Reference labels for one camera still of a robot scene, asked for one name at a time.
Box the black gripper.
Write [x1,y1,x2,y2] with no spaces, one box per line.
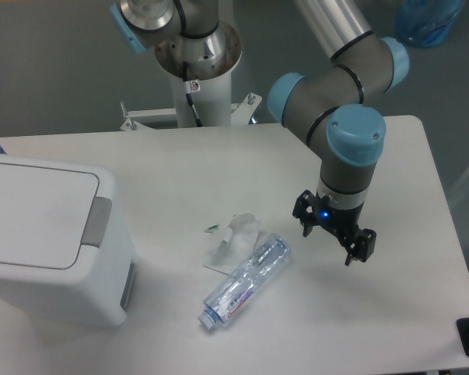
[292,190,377,266]

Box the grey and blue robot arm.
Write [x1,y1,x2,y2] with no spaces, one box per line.
[110,1,410,262]

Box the white trash can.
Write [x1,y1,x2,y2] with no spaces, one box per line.
[0,154,138,326]

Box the clear plastic water bottle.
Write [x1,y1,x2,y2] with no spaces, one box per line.
[198,234,292,330]

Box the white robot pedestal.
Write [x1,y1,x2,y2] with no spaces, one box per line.
[120,21,262,130]

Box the black cable on pedestal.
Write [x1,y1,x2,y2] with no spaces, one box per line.
[181,61,204,128]

